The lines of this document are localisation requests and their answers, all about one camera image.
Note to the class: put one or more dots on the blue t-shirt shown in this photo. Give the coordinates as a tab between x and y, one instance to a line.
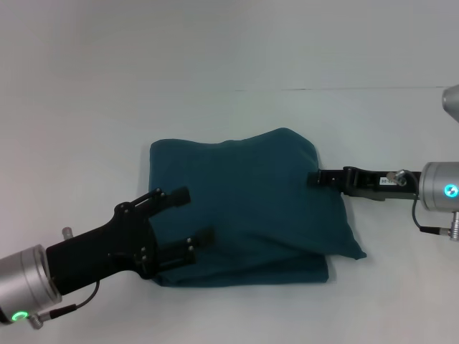
244	200

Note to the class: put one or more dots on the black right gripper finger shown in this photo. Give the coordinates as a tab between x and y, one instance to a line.
328	178

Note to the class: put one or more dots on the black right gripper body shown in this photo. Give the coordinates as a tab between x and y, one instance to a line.
383	184

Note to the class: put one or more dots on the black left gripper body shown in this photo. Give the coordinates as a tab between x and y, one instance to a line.
104	251

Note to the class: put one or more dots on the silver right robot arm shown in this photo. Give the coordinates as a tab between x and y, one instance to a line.
441	188

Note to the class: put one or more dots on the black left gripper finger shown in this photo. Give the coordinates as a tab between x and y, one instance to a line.
186	251
168	198

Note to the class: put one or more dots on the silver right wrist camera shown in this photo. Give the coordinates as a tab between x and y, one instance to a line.
451	102

